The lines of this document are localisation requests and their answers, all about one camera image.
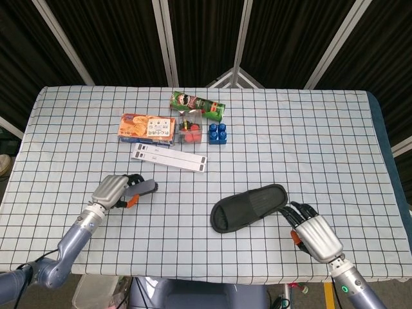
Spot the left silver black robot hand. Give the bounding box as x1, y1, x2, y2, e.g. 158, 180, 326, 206
88, 173, 144, 210

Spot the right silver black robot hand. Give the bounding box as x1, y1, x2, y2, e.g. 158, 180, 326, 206
279, 201, 344, 263

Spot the grey oblong object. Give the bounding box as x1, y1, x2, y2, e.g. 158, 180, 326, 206
124, 179, 159, 197

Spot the black slipper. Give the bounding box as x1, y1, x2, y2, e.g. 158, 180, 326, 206
209, 183, 289, 233

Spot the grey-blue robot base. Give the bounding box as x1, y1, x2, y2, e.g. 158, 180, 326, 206
128, 277, 268, 309

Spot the white flat long strip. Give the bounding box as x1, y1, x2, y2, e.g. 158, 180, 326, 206
131, 149, 207, 174
135, 143, 207, 165

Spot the orange cracker box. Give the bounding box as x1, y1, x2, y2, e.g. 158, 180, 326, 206
117, 113, 179, 147

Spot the white checked tablecloth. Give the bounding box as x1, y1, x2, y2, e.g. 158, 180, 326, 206
0, 85, 412, 286

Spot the clear plastic container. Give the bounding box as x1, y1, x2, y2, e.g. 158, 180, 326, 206
72, 275, 120, 309

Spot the clear box with red pieces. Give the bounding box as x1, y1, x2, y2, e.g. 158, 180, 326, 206
178, 109, 204, 144

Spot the blue building block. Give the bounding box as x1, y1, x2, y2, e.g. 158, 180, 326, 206
208, 122, 228, 145

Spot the green Pringles can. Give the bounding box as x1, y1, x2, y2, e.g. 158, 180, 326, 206
169, 90, 227, 122

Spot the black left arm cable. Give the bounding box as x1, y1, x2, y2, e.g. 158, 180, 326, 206
14, 247, 62, 309

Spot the black folding screen white frame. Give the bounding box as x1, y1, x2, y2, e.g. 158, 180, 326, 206
0, 0, 412, 158

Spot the white metal frame stand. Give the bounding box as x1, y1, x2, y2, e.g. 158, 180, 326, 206
205, 67, 265, 89

